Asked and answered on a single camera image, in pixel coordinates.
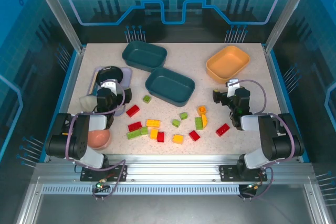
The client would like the orange plastic container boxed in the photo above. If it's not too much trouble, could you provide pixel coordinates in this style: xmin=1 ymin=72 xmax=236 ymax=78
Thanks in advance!
xmin=205 ymin=45 xmax=250 ymax=84

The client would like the teal plastic container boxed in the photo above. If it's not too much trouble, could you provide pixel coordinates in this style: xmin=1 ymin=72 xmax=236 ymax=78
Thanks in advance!
xmin=121 ymin=40 xmax=168 ymax=73
xmin=144 ymin=67 xmax=196 ymax=108

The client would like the lavender plastic tray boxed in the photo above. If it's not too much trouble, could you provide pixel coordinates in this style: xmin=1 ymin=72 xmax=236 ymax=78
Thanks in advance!
xmin=89 ymin=66 xmax=133 ymax=116

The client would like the pale crumpled cloth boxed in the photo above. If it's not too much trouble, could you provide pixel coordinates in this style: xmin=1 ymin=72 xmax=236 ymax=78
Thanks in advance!
xmin=79 ymin=95 xmax=98 ymax=109

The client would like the black bowl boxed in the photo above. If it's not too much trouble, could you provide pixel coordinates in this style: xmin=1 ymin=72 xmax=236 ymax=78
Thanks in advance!
xmin=96 ymin=66 xmax=124 ymax=86

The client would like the pink bowl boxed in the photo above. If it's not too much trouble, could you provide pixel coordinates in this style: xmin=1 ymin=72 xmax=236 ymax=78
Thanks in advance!
xmin=88 ymin=129 xmax=111 ymax=151

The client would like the small circuit board green light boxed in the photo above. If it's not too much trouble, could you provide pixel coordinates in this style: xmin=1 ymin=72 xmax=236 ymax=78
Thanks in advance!
xmin=94 ymin=178 xmax=111 ymax=190
xmin=240 ymin=182 xmax=263 ymax=192

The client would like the grey metal shelf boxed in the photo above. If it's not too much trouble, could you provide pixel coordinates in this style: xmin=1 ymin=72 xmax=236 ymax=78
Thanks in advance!
xmin=14 ymin=176 xmax=331 ymax=224

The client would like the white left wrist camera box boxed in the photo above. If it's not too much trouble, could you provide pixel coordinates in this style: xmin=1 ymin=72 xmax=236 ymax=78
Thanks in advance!
xmin=101 ymin=79 xmax=118 ymax=94

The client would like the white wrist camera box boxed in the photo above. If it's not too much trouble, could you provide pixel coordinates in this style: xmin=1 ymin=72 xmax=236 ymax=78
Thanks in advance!
xmin=226 ymin=78 xmax=240 ymax=97
xmin=101 ymin=79 xmax=118 ymax=94

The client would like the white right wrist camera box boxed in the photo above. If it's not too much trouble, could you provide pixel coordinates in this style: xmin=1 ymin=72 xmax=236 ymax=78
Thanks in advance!
xmin=226 ymin=78 xmax=240 ymax=97

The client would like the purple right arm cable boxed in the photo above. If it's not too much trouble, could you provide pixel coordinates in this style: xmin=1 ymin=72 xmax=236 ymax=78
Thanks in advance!
xmin=237 ymin=79 xmax=296 ymax=200

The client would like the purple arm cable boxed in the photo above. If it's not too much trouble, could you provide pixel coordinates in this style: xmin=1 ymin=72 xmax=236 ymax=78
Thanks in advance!
xmin=237 ymin=79 xmax=296 ymax=200
xmin=65 ymin=78 xmax=127 ymax=201

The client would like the blue table side rail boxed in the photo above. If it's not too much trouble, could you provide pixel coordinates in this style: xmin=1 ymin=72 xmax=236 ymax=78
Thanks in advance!
xmin=38 ymin=48 xmax=85 ymax=163
xmin=265 ymin=48 xmax=311 ymax=163

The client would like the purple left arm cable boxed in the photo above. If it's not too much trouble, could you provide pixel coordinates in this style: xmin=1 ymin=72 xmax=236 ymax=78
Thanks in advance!
xmin=65 ymin=78 xmax=127 ymax=201

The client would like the aluminium mounting rail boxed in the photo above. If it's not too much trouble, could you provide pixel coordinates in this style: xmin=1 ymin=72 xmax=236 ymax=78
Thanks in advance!
xmin=34 ymin=155 xmax=316 ymax=183

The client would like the slotted grey cable duct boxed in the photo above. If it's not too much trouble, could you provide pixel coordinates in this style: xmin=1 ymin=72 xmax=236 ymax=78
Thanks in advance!
xmin=41 ymin=184 xmax=241 ymax=195

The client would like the aluminium frame post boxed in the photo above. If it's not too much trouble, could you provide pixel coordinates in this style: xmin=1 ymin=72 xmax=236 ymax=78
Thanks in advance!
xmin=29 ymin=0 xmax=86 ymax=54
xmin=264 ymin=0 xmax=316 ymax=54

